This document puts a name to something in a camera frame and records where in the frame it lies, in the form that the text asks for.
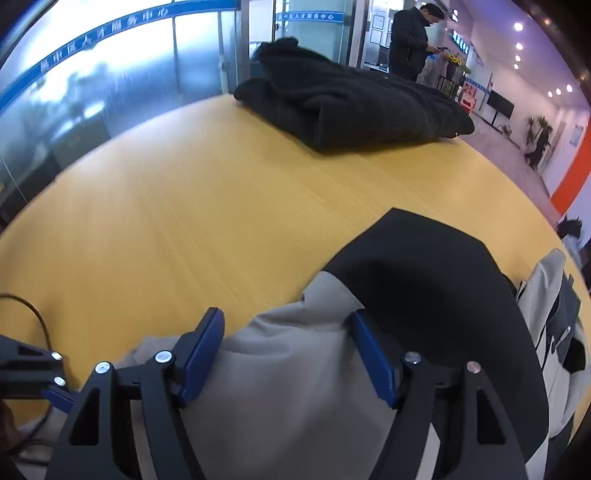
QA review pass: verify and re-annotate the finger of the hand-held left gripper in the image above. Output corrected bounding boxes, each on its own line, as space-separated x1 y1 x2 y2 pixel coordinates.
0 334 75 414

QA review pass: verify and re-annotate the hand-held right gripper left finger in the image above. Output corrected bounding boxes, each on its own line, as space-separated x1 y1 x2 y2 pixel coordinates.
45 307 226 480

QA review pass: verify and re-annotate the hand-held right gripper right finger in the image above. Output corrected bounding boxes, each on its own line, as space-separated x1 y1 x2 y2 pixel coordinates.
351 310 529 480

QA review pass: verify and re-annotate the grey and black jacket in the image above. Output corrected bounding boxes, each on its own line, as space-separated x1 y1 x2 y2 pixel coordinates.
14 208 591 480

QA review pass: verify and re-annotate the wooden table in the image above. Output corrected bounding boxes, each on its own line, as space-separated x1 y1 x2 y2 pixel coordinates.
0 90 591 444

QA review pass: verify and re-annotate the black folded garment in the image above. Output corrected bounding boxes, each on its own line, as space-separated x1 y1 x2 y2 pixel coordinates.
233 37 476 152

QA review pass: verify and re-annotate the potted green plant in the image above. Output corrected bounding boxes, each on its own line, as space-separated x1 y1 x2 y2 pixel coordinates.
523 114 554 169

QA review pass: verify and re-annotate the black cable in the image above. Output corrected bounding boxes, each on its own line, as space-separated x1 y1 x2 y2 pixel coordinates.
0 292 52 467

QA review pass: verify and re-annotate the black wall screen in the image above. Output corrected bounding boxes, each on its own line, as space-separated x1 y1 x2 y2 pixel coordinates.
486 90 515 119

